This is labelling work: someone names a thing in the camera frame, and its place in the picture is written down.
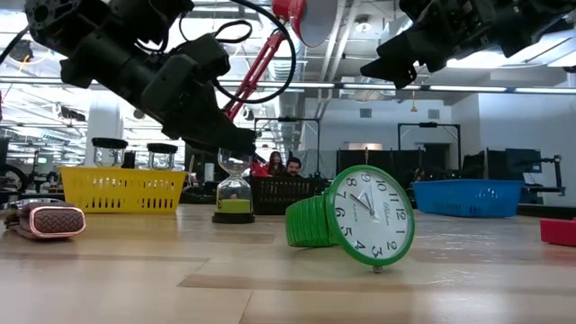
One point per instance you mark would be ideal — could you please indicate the person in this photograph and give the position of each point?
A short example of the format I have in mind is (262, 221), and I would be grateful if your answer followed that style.
(293, 167)
(274, 164)

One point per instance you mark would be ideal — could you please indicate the black background robot station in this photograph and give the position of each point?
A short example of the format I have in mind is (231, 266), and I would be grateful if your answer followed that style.
(513, 166)

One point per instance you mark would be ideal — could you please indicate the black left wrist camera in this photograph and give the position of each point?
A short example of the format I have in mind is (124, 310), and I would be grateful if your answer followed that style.
(204, 56)

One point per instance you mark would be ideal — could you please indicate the blue plastic basket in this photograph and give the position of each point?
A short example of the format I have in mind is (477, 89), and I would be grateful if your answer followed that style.
(468, 198)

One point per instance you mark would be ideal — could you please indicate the red desk lamp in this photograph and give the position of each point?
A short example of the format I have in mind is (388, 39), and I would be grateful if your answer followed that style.
(292, 13)

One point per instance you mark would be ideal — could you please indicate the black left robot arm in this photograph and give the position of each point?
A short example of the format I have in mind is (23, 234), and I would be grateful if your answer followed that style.
(108, 49)

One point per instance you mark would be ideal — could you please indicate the red digital clock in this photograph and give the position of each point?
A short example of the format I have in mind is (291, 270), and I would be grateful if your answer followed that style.
(560, 231)

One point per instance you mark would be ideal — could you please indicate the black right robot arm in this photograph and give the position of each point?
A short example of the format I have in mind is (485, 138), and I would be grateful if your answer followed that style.
(540, 22)

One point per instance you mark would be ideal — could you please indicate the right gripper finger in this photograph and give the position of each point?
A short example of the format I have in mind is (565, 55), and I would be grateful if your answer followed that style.
(405, 47)
(391, 68)

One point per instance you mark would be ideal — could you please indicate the green wrist watch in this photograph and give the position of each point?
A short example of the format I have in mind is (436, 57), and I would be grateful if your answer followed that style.
(373, 216)

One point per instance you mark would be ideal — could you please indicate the black plastic basket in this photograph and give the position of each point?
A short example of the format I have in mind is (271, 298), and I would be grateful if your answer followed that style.
(288, 193)

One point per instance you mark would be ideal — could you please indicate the pink woven pouch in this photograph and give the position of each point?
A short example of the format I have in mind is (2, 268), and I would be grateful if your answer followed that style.
(54, 220)

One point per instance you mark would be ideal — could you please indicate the black background gantry frame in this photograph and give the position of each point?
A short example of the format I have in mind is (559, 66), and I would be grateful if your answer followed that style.
(427, 124)
(288, 119)

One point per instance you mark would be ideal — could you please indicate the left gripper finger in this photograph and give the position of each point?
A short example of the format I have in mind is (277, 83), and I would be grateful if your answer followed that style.
(216, 148)
(216, 130)

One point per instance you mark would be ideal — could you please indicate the ceiling light strip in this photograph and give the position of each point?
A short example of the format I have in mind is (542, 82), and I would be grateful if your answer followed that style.
(468, 88)
(544, 90)
(382, 86)
(270, 85)

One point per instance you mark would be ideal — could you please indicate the black round cap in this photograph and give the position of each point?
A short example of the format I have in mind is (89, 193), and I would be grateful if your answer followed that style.
(109, 153)

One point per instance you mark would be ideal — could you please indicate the yellow plastic basket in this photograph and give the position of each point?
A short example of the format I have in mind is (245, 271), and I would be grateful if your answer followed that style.
(121, 189)

